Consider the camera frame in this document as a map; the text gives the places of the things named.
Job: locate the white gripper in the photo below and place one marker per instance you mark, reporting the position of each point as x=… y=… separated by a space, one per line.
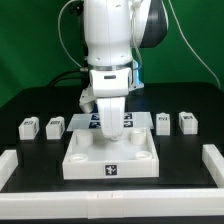
x=110 y=89

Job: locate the white square tabletop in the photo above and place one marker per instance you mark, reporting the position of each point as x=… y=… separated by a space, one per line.
x=91 y=156

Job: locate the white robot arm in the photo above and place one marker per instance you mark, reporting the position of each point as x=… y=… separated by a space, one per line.
x=113 y=31

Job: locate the sheet with fiducial markers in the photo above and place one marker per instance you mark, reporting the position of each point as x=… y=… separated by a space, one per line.
x=92 y=121

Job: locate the white front obstacle wall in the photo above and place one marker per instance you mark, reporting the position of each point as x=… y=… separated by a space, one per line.
x=112 y=204

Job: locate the white obstacle wall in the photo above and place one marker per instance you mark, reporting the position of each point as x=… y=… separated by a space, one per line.
x=112 y=204
x=8 y=164
x=214 y=161

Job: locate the white right obstacle wall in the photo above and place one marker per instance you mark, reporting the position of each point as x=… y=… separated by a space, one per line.
x=214 y=161

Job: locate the white left obstacle wall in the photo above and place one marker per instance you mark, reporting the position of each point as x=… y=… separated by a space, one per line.
x=8 y=164

